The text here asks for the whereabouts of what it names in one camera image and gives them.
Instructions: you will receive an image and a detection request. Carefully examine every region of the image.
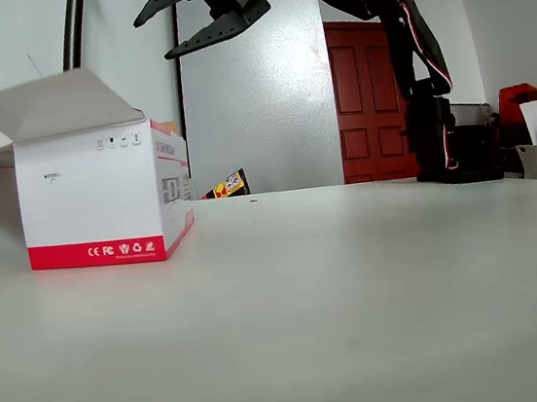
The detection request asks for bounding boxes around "white and red cardboard box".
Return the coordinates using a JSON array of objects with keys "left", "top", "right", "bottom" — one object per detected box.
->
[{"left": 0, "top": 56, "right": 201, "bottom": 282}]

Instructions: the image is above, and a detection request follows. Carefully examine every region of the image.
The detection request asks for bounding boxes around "thin black vertical strip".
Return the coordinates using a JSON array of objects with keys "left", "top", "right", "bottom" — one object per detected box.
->
[{"left": 163, "top": 0, "right": 201, "bottom": 181}]

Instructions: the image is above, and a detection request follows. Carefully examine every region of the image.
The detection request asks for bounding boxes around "thick black pole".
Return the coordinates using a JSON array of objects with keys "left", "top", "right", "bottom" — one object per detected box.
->
[{"left": 54, "top": 0, "right": 95, "bottom": 73}]

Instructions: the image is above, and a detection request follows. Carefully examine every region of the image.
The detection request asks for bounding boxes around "yellow red black package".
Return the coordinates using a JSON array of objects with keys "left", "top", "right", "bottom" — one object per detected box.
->
[{"left": 197, "top": 166, "right": 252, "bottom": 201}]

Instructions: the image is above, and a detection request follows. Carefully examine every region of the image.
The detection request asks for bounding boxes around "red wooden door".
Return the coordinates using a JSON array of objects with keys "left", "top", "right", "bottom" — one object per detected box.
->
[{"left": 322, "top": 11, "right": 427, "bottom": 187}]

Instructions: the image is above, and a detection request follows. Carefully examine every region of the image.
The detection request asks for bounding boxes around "grey metal rack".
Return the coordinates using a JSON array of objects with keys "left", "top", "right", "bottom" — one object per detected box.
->
[{"left": 449, "top": 97, "right": 495, "bottom": 130}]

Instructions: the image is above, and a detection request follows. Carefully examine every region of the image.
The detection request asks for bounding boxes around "red 3D printer housing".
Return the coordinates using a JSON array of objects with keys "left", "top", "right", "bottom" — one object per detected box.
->
[{"left": 495, "top": 82, "right": 537, "bottom": 149}]

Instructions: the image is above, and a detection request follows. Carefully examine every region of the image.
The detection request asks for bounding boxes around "white chair back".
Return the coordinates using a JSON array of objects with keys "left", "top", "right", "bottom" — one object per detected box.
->
[{"left": 515, "top": 141, "right": 537, "bottom": 185}]

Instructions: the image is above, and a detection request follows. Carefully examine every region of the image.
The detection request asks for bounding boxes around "thin black wire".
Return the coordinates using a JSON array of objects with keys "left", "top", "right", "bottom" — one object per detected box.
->
[{"left": 26, "top": 52, "right": 44, "bottom": 80}]

